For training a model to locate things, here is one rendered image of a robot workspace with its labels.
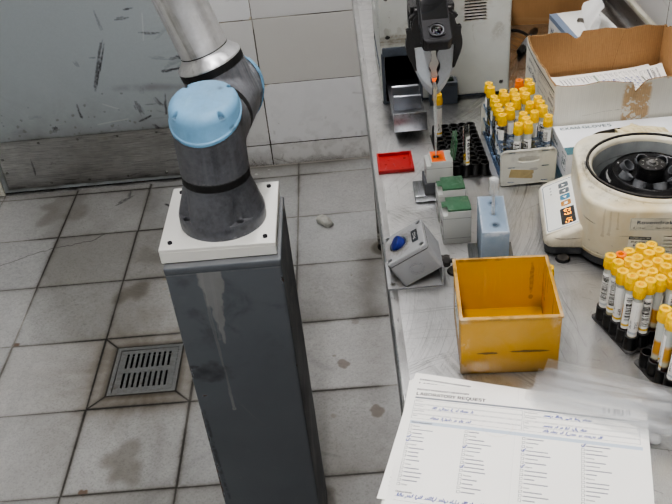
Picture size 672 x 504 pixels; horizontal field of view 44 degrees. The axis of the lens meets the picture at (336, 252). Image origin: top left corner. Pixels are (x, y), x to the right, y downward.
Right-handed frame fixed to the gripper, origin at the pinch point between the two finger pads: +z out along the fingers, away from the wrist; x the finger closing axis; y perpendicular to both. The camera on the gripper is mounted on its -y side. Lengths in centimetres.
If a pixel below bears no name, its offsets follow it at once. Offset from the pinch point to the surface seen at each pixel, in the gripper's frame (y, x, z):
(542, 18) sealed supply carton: 74, -36, 19
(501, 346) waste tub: -46.8, -2.8, 15.6
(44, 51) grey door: 163, 123, 49
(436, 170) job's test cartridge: -2.2, 0.2, 14.5
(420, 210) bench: -5.3, 3.5, 20.6
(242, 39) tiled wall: 169, 51, 54
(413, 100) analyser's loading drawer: 26.0, 1.3, 14.6
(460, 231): -16.1, -2.0, 18.2
